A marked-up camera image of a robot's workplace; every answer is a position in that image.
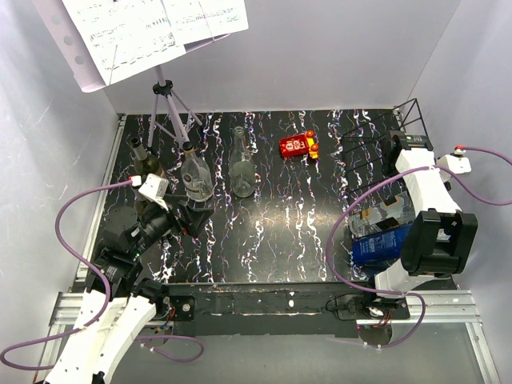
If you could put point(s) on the red yellow toy block car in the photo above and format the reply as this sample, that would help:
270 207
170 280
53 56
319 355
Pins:
299 144

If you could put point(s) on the dark green wine bottle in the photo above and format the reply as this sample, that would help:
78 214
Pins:
145 163

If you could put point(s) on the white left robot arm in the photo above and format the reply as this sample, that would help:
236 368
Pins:
117 303

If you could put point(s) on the lilac music stand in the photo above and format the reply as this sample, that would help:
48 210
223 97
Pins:
73 48

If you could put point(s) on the white sheet music right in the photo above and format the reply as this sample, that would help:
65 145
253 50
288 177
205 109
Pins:
193 21

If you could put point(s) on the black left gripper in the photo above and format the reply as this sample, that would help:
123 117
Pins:
194 219

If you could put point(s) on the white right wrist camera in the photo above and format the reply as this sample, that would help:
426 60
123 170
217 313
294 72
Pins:
456 161

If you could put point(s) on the black wire wine rack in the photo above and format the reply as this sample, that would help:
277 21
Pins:
365 164

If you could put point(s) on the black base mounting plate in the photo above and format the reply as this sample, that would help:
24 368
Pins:
278 308

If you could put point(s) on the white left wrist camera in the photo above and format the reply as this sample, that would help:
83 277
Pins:
150 188

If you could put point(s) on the blue rectangular bottle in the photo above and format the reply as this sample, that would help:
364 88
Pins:
380 247

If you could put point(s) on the clear square liquor bottle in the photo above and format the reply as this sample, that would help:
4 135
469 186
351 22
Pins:
388 214

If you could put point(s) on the white sheet music left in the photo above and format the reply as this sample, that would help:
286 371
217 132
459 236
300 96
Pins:
125 38

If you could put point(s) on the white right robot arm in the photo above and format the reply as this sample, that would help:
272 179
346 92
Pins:
439 241

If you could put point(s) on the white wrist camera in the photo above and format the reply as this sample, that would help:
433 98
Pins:
150 188
456 161

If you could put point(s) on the white sheet music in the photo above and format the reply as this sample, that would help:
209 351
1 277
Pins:
125 38
193 21

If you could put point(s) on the clear corked glass bottle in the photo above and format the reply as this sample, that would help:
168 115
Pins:
196 175

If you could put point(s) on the clear tall glass bottle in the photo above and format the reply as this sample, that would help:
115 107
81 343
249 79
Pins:
241 165

